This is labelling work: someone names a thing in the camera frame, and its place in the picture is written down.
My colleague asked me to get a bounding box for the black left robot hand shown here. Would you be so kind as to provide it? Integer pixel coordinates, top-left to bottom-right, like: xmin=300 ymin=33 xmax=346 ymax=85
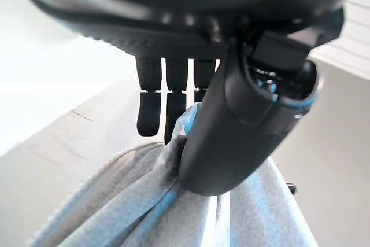
xmin=14 ymin=0 xmax=357 ymax=197

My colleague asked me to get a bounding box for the light blue cloth garment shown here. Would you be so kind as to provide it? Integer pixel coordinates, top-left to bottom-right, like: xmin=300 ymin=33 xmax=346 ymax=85
xmin=27 ymin=101 xmax=324 ymax=247

